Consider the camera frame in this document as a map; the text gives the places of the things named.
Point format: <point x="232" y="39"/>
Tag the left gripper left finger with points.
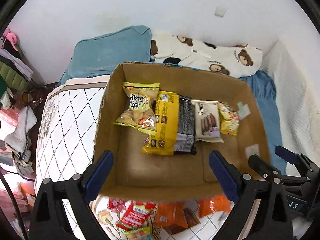
<point x="96" y="174"/>

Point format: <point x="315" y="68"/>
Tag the white knit blanket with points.
<point x="297" y="106"/>

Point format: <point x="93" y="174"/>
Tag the white patterned quilt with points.
<point x="121" y="170"/>

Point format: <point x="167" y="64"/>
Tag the colorful candy balls bag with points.
<point x="143" y="233"/>

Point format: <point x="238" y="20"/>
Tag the light blue pillow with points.
<point x="101" y="55"/>

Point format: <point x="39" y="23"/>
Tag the brown snack packet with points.
<point x="191" y="218"/>

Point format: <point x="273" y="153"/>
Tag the bear print pillow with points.
<point x="237" y="61"/>

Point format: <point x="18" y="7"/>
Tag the yellow black snack bag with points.
<point x="175" y="126"/>

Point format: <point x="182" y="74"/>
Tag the pink plush toy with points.
<point x="11" y="37"/>

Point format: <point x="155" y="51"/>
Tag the cardboard milk box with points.
<point x="160" y="122"/>

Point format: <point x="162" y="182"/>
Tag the blue bed sheet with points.
<point x="264" y="91"/>

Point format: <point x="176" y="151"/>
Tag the orange snack packet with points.
<point x="171" y="217"/>
<point x="214" y="204"/>

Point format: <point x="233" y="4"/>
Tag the white Franzzi cookie pack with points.
<point x="207" y="122"/>

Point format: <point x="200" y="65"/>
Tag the pile of clothes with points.
<point x="17" y="141"/>

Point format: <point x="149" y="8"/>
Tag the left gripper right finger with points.
<point x="226" y="174"/>

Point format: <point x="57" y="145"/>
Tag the white wall socket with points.
<point x="220" y="11"/>

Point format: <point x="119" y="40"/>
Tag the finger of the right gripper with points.
<point x="261" y="167"/>
<point x="291" y="157"/>

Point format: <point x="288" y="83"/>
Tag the yellow biscuit snack bag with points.
<point x="140" y="114"/>

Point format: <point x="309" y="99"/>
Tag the red spicy strip packet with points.
<point x="135" y="215"/>

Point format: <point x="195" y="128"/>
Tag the yellow panda snack bag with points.
<point x="229" y="119"/>

